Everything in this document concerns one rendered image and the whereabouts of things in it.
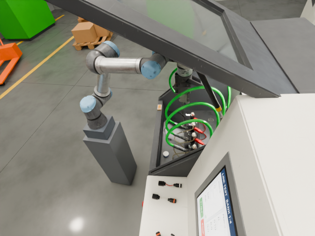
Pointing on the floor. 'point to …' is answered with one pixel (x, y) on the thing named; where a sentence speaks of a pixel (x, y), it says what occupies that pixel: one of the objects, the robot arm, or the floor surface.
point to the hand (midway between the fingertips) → (188, 102)
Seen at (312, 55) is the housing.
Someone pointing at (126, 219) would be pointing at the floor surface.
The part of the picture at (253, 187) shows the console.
